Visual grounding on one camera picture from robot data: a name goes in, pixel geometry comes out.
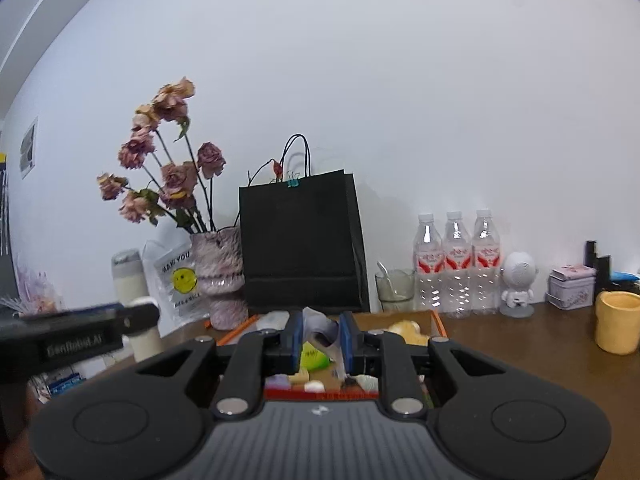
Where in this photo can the iridescent clear plastic bag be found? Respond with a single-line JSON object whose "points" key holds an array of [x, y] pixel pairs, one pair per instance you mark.
{"points": [[322, 330]]}

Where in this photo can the white thermos bottle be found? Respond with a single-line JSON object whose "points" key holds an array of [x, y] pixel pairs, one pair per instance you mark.
{"points": [[127, 280]]}

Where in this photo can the grey drinking glass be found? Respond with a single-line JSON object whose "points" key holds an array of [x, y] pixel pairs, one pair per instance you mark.
{"points": [[397, 295]]}

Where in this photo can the pink textured vase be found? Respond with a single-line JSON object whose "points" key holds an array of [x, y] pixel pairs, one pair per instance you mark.
{"points": [[220, 270]]}

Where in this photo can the clear water bottle red label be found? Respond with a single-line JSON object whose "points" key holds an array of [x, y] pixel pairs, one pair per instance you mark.
{"points": [[486, 265], [429, 265], [458, 265]]}

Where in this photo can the clear smiley plastic bag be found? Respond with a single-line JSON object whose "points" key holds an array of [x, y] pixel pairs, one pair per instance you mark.
{"points": [[180, 280]]}

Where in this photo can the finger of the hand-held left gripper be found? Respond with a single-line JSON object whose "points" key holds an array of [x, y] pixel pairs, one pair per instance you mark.
{"points": [[142, 316], [60, 320]]}

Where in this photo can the wooden desktop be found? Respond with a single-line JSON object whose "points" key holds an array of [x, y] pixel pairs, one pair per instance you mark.
{"points": [[525, 350]]}

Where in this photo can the clear spoon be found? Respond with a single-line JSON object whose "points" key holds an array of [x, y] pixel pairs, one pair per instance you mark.
{"points": [[384, 272]]}

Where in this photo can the printed tin box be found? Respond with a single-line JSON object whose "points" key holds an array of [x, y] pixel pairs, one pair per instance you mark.
{"points": [[570, 292]]}

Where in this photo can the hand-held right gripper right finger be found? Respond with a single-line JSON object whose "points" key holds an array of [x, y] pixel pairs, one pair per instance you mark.
{"points": [[346, 340]]}

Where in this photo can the teal binder clip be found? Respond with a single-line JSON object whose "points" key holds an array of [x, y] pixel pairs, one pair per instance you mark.
{"points": [[293, 181]]}

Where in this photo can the red cardboard box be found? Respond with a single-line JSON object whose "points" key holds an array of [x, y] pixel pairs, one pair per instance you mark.
{"points": [[372, 321]]}

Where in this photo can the dried pink roses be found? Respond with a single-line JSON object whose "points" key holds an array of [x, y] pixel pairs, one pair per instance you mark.
{"points": [[172, 175]]}

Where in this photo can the black box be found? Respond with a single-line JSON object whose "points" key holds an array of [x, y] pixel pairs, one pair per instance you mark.
{"points": [[603, 272]]}

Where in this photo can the white and yellow plush toy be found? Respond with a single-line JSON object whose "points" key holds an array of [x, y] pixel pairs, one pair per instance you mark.
{"points": [[405, 331]]}

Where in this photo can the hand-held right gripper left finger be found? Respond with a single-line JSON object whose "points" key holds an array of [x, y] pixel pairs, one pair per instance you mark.
{"points": [[297, 340]]}

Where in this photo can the yellow cup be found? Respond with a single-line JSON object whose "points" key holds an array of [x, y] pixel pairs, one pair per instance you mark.
{"points": [[617, 325]]}

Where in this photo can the green tissue pack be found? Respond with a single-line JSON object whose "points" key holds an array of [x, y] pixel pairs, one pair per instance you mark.
{"points": [[315, 357]]}

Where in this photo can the white robot figure speaker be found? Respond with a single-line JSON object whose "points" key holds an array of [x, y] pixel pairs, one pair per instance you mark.
{"points": [[519, 272]]}

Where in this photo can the clear wrapped flower bouquet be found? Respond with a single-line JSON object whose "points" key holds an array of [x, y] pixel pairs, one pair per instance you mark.
{"points": [[35, 295]]}

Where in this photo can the black paper bag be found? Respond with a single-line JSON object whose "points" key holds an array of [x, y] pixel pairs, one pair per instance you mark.
{"points": [[300, 240]]}

